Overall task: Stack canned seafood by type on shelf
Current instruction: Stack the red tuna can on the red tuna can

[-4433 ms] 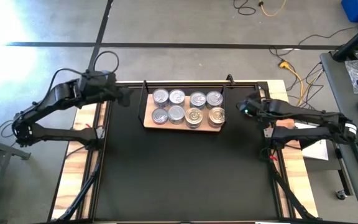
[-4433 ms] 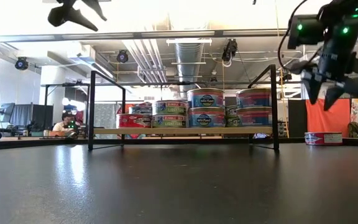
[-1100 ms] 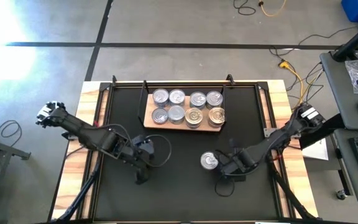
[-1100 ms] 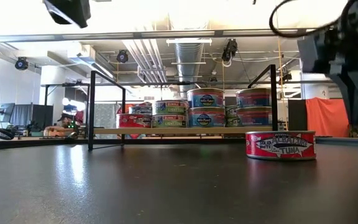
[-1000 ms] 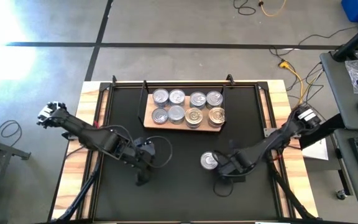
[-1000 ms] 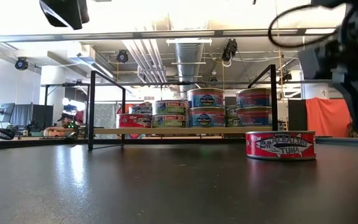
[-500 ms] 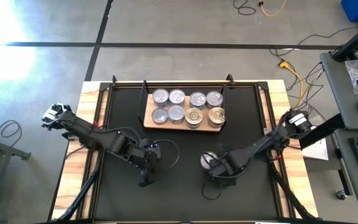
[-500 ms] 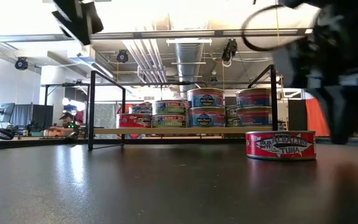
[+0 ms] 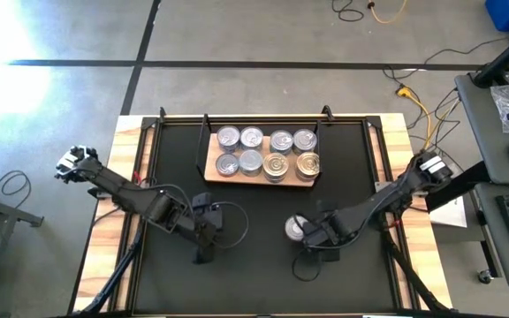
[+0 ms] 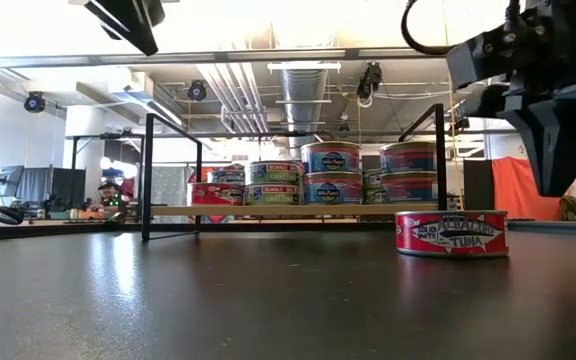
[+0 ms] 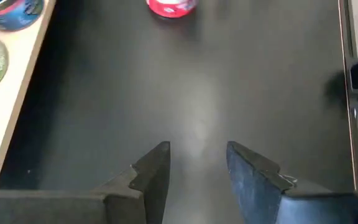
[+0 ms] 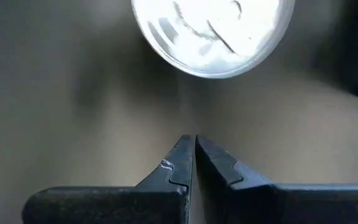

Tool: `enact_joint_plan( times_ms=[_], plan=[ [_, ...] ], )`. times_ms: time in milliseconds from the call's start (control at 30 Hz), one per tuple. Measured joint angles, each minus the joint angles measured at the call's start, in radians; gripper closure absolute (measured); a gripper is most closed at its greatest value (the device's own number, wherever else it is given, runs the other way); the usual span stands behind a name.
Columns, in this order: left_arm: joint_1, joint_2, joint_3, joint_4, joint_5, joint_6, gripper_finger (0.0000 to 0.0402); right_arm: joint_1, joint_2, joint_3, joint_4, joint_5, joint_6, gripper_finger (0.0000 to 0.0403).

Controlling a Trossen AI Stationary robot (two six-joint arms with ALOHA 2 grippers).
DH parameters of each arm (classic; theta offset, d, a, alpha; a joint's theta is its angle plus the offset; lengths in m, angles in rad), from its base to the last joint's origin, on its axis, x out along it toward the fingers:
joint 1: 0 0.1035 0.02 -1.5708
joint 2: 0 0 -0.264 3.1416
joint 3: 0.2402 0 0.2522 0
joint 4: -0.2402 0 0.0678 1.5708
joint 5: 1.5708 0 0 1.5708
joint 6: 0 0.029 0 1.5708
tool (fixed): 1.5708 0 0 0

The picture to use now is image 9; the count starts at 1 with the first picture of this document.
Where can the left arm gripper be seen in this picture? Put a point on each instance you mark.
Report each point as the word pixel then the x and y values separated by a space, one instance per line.
pixel 201 234

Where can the silver-lid green tuna can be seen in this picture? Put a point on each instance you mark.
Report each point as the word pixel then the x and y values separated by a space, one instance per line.
pixel 305 139

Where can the silver-lid white-green can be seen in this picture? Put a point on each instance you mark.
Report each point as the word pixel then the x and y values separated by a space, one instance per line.
pixel 281 140

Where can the gold-lid seafood can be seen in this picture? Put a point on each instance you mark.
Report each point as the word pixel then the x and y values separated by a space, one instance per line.
pixel 275 180

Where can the wooden shelf with black frame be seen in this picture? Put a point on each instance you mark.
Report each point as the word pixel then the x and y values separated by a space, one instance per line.
pixel 212 174

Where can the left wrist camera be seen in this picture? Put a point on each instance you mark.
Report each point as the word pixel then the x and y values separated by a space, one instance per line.
pixel 202 202

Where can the silver-lid red can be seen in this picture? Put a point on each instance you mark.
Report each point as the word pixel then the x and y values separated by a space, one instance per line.
pixel 293 228
pixel 227 164

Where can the grey desk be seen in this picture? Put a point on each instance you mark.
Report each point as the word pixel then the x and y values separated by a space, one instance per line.
pixel 488 132

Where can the desk caster wheel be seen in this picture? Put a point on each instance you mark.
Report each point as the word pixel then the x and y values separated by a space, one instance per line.
pixel 484 277

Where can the black table clamp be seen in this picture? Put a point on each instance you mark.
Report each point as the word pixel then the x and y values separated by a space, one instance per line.
pixel 162 113
pixel 326 111

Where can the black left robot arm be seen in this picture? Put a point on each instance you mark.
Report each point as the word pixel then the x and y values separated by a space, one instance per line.
pixel 117 185

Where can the silver-lid yellow-teal can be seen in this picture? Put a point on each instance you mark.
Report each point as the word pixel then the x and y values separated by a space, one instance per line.
pixel 252 137

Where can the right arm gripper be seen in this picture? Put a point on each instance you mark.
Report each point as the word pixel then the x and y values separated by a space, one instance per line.
pixel 327 229

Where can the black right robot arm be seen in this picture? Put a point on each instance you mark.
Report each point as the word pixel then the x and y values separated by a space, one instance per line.
pixel 391 194

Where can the blue plastic bin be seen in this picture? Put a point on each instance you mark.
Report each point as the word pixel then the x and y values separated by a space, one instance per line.
pixel 504 13

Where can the silver-lid blue can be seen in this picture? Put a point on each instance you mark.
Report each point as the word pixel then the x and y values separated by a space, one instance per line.
pixel 229 137

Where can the black desk support bar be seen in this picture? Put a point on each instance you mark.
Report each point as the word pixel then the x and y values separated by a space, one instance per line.
pixel 458 185

